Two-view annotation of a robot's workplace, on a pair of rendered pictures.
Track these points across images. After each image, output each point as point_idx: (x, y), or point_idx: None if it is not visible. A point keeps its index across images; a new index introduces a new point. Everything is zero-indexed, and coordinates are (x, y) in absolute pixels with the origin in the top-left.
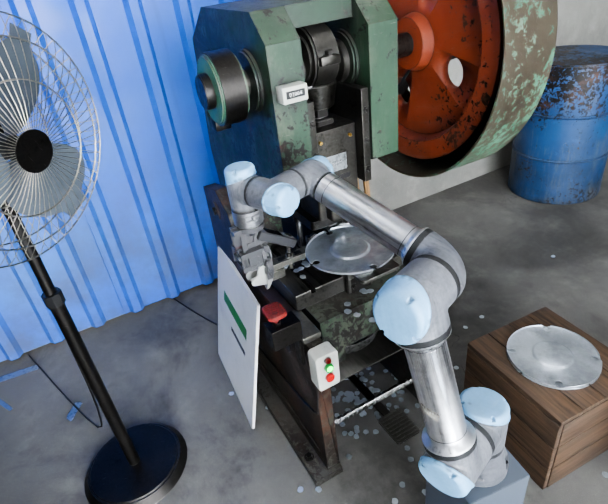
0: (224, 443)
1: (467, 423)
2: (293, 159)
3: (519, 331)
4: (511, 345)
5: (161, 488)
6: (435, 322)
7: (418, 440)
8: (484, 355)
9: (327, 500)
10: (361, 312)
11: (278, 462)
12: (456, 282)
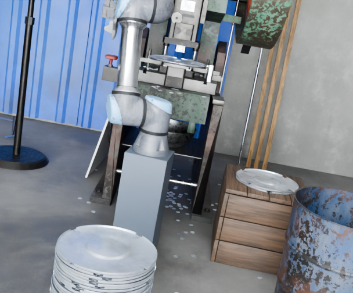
0: (64, 173)
1: (137, 89)
2: None
3: (263, 171)
4: (249, 170)
5: (16, 164)
6: (132, 9)
7: (167, 220)
8: (227, 167)
9: (87, 206)
10: (162, 95)
11: (82, 189)
12: (154, 3)
